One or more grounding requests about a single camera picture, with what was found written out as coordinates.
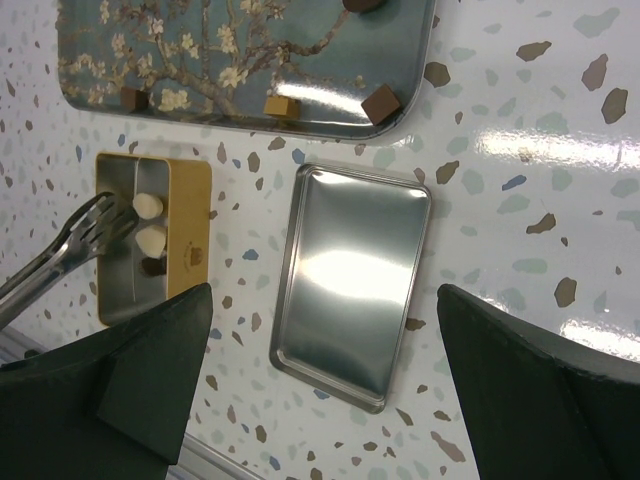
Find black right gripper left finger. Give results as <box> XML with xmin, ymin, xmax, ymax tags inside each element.
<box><xmin>1</xmin><ymin>283</ymin><xmax>213</xmax><ymax>479</ymax></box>

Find metal tongs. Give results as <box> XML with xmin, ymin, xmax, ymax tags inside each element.
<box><xmin>1</xmin><ymin>192</ymin><xmax>139</xmax><ymax>328</ymax></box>

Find caramel cube chocolate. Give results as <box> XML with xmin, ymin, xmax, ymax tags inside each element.
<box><xmin>263</xmin><ymin>95</ymin><xmax>300</xmax><ymax>120</ymax></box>

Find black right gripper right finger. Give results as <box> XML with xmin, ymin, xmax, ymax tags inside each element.
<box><xmin>437</xmin><ymin>284</ymin><xmax>639</xmax><ymax>479</ymax></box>

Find blue floral serving tray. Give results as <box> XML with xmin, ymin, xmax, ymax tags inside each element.
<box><xmin>56</xmin><ymin>1</ymin><xmax>435</xmax><ymax>140</ymax></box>

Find dark chocolate near tray edge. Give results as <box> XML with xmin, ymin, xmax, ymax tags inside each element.
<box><xmin>120</xmin><ymin>87</ymin><xmax>149</xmax><ymax>112</ymax></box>

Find brown cube chocolate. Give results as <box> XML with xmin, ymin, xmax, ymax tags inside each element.
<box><xmin>361</xmin><ymin>84</ymin><xmax>402</xmax><ymax>126</ymax></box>

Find gold tin box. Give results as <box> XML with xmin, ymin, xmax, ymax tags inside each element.
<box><xmin>96</xmin><ymin>153</ymin><xmax>212</xmax><ymax>326</ymax></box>

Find dark round chocolate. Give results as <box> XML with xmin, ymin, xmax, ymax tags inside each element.
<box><xmin>139</xmin><ymin>257</ymin><xmax>167</xmax><ymax>278</ymax></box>

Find white heart chocolate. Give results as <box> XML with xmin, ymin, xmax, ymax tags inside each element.
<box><xmin>135</xmin><ymin>225</ymin><xmax>167</xmax><ymax>259</ymax></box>

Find aluminium front rail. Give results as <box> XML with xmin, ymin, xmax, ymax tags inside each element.
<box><xmin>1</xmin><ymin>327</ymin><xmax>261</xmax><ymax>480</ymax></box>

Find beige round chocolate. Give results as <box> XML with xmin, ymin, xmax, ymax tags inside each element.
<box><xmin>132</xmin><ymin>193</ymin><xmax>164</xmax><ymax>220</ymax></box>

